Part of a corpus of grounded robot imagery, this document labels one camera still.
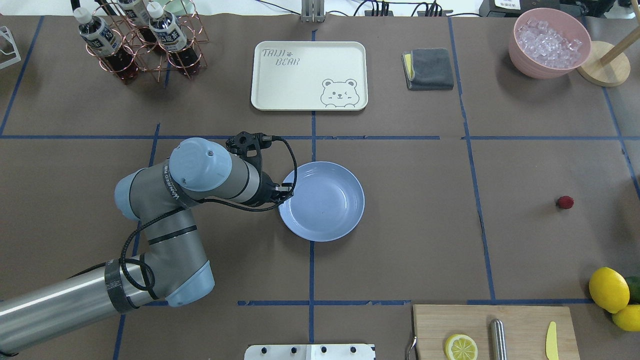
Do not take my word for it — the aluminium frame post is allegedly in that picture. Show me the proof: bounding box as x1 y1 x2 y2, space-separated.
301 0 326 23

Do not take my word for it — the cream bear tray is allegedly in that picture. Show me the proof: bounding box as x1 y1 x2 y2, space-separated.
250 41 369 111

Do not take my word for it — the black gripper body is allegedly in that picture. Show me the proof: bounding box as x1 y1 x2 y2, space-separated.
256 172 283 207

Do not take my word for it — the half lemon slice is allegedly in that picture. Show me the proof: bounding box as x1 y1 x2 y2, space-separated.
443 333 479 360

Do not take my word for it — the wooden cup stand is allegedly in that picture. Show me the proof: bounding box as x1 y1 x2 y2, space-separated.
577 27 640 87

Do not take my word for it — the blue round plate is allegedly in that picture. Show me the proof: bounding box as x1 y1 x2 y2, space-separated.
278 161 366 242

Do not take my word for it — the wooden cutting board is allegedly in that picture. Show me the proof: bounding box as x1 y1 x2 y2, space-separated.
413 304 580 360

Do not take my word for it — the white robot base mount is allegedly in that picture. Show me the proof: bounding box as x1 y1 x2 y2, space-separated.
244 342 377 360

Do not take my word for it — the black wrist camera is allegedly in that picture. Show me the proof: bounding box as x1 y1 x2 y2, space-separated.
225 131 274 173

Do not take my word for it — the red strawberry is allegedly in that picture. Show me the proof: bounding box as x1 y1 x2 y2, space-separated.
555 195 575 210

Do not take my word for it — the tea bottle left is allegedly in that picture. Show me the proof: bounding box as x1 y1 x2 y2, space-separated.
73 7 138 82

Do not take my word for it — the pink bowl of ice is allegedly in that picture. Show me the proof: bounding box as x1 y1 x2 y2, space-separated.
509 7 592 79

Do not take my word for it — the large yellow lemon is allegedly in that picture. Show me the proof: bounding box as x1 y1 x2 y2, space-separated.
589 267 630 314

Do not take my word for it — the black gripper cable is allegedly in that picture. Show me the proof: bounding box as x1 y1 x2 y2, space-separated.
119 135 298 301

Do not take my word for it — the tea bottle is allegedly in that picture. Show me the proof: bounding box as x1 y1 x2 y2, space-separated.
116 0 164 55
146 1 201 77
73 7 138 82

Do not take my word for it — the grey folded cloth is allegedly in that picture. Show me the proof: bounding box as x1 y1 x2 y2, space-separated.
401 48 454 91

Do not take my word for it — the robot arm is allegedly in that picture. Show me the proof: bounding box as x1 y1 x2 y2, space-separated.
1 131 297 359

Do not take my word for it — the tea bottle middle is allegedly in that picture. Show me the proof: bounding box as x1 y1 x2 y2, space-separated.
116 0 164 55

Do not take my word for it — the copper wire bottle rack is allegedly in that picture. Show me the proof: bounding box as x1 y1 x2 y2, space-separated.
71 0 210 84

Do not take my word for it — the yellow plastic knife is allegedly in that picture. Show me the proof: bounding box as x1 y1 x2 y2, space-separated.
545 321 559 360

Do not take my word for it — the tea bottle right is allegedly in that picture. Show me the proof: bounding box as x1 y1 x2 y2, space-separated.
146 1 201 77

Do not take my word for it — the steel cylinder rod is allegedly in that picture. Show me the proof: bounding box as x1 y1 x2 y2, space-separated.
489 318 508 360

